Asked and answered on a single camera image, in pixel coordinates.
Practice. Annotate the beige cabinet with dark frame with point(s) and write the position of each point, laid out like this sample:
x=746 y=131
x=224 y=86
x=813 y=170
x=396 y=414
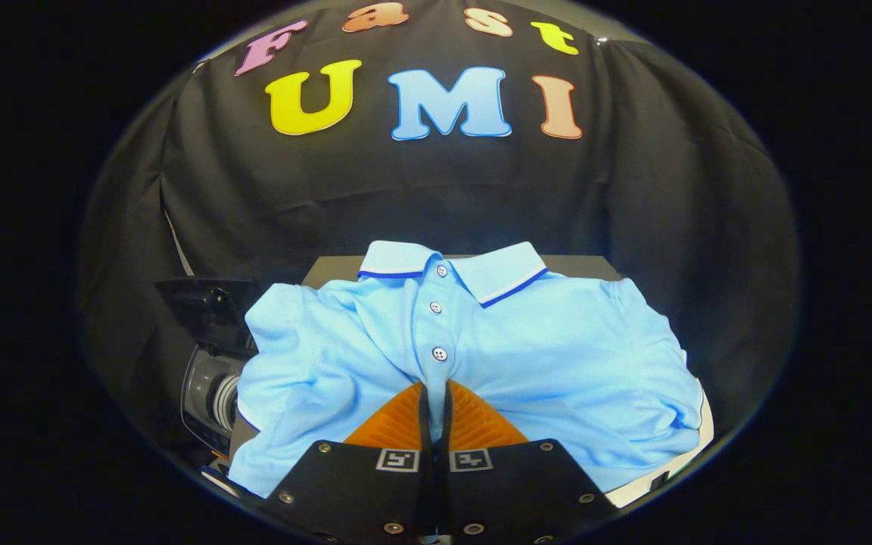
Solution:
x=587 y=266

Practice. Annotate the light blue polo shirt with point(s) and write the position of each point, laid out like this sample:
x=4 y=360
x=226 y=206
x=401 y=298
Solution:
x=557 y=363

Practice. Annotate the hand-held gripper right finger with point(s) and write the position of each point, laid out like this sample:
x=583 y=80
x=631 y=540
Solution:
x=519 y=492

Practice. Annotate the black backdrop cloth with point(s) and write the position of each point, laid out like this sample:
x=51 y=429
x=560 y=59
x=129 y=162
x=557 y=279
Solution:
x=443 y=189

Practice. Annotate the grey washing machine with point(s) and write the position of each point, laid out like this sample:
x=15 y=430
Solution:
x=205 y=393

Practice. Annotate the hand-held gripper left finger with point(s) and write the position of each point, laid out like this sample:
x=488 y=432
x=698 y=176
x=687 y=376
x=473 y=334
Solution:
x=353 y=492

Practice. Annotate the dark washing machine lid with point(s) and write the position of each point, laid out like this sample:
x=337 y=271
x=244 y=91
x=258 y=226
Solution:
x=209 y=310

